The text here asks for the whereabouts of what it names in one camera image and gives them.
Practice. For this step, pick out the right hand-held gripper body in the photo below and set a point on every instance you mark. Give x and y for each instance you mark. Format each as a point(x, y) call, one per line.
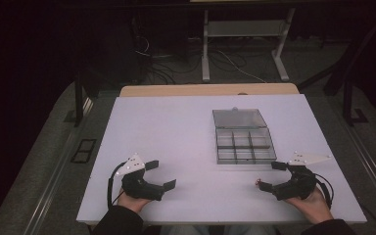
point(302, 187)

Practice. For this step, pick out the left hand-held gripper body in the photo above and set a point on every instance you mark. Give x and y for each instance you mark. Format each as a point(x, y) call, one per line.
point(136, 187)

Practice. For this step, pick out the small red object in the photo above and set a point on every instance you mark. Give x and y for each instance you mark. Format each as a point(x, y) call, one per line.
point(258, 181)

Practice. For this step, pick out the person's left hand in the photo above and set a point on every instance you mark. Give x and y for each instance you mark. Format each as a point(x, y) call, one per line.
point(133, 204)

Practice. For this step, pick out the person's right hand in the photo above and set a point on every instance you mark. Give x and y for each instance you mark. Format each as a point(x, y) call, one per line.
point(313, 207)

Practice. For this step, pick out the clear plastic compartment box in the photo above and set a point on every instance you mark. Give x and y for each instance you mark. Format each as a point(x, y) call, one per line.
point(243, 140)

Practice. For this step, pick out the black metal stand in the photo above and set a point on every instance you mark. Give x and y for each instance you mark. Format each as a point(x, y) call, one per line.
point(78, 101)
point(348, 98)

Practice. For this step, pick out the white metal stand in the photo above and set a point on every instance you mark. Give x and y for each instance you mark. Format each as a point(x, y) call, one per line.
point(245, 29)

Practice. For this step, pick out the black rectangular floor frame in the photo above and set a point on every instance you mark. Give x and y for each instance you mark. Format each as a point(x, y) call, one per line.
point(83, 150)

